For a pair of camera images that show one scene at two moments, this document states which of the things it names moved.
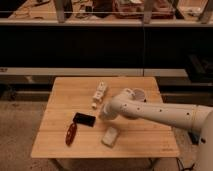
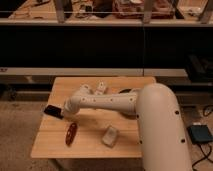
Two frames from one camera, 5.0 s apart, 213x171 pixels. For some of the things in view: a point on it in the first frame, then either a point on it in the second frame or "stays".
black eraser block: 84,119 → 54,111
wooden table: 72,126 stays
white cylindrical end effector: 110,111 → 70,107
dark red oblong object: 71,134 stays
